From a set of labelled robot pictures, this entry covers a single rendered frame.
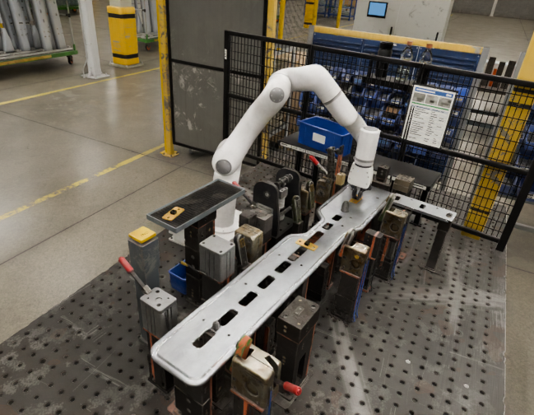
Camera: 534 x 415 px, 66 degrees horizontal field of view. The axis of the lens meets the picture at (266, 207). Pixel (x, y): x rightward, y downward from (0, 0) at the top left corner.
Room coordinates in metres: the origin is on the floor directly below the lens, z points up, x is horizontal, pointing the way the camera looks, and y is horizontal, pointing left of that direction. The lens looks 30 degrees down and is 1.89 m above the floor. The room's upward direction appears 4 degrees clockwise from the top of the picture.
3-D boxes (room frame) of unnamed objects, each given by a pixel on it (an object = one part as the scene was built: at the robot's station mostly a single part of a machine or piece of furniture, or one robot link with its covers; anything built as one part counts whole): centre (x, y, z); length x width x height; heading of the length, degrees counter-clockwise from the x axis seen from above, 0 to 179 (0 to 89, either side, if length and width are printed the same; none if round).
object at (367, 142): (1.69, -0.41, 1.28); 0.09 x 0.08 x 0.13; 179
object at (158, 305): (0.88, 0.29, 0.88); 0.11 x 0.10 x 0.36; 58
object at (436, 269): (1.61, -0.82, 0.84); 0.11 x 0.06 x 0.29; 58
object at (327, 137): (2.26, -0.32, 1.10); 0.30 x 0.17 x 0.13; 49
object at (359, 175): (1.68, -0.41, 1.14); 0.10 x 0.07 x 0.11; 58
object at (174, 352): (1.27, -0.16, 1.00); 1.38 x 0.22 x 0.02; 148
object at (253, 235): (1.24, 0.05, 0.89); 0.13 x 0.11 x 0.38; 58
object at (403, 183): (1.85, -0.67, 0.88); 0.08 x 0.08 x 0.36; 58
